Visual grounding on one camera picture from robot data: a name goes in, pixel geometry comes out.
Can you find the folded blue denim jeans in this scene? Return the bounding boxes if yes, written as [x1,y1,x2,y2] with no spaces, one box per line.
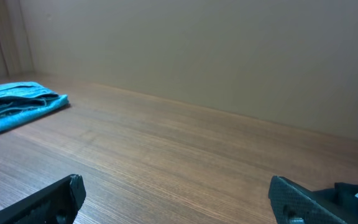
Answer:
[0,82,69,133]

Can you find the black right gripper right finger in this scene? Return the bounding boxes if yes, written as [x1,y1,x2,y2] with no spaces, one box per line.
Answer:
[268,176,358,224]

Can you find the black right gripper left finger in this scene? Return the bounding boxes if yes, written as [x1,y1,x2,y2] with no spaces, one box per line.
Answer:
[0,174,86,224]

